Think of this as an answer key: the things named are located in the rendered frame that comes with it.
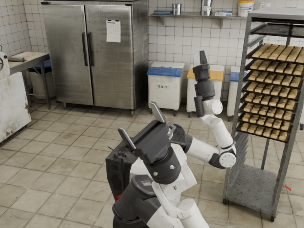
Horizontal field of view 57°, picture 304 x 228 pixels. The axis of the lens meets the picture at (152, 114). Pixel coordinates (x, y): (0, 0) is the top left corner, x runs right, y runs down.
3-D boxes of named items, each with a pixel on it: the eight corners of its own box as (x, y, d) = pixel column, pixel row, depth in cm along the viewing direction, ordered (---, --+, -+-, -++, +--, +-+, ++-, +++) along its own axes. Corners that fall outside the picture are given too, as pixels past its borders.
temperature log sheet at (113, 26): (121, 42, 405) (120, 20, 392) (120, 42, 403) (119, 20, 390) (107, 41, 410) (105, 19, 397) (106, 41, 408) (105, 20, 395)
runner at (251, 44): (250, 47, 207) (251, 43, 206) (247, 47, 208) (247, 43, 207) (267, 35, 257) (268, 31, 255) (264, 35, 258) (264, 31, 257)
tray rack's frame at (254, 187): (274, 224, 252) (327, 16, 176) (220, 203, 276) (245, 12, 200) (285, 184, 302) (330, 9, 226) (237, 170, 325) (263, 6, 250)
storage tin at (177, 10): (182, 13, 447) (182, 3, 441) (180, 14, 434) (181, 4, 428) (173, 13, 451) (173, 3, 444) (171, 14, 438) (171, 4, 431)
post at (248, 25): (225, 198, 270) (252, 12, 198) (222, 197, 272) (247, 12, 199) (226, 197, 273) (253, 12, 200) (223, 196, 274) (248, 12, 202)
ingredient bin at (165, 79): (146, 115, 470) (146, 70, 437) (154, 101, 526) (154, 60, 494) (178, 117, 460) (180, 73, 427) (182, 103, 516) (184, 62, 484)
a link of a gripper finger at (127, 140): (125, 130, 65) (136, 148, 68) (118, 126, 67) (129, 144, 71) (120, 134, 64) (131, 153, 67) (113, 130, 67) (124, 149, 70)
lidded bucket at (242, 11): (252, 15, 427) (254, 0, 418) (253, 16, 406) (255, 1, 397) (235, 15, 433) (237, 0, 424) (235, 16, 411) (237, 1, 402)
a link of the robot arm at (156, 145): (119, 144, 72) (137, 174, 78) (140, 156, 65) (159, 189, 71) (152, 115, 77) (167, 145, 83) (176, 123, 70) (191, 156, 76)
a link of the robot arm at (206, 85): (206, 65, 137) (210, 89, 137) (187, 68, 136) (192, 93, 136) (215, 62, 124) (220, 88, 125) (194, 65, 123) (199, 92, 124)
